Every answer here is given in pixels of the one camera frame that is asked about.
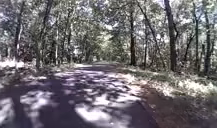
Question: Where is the wood of trees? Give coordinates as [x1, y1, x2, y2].
[0, 0, 217, 78]

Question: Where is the grey asphalt path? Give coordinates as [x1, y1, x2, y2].
[0, 61, 161, 128]

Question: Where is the leafy verge with undergrowth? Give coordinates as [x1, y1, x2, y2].
[116, 63, 217, 128]

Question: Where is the shaded grassy verge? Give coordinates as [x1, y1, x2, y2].
[0, 59, 84, 88]

